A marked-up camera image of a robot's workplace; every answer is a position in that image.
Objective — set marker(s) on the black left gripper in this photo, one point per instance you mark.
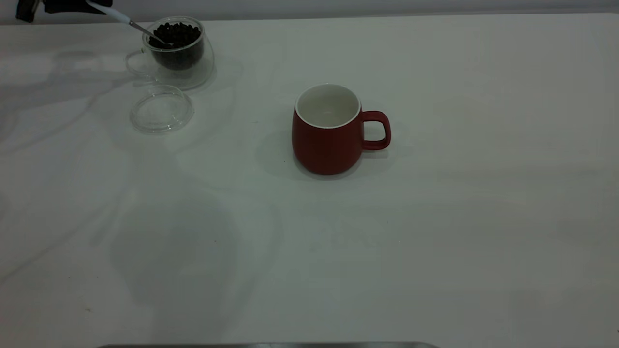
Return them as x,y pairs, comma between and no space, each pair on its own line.
28,7

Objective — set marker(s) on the red ceramic mug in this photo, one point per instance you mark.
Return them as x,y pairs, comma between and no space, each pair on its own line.
329,150

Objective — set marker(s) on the dark coffee beans heap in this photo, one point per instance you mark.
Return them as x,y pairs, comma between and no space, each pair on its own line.
181,46

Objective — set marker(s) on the clear glass cup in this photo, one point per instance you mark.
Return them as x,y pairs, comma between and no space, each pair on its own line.
176,78

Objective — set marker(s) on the clear glass lid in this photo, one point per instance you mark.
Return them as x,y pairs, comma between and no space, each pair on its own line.
162,118

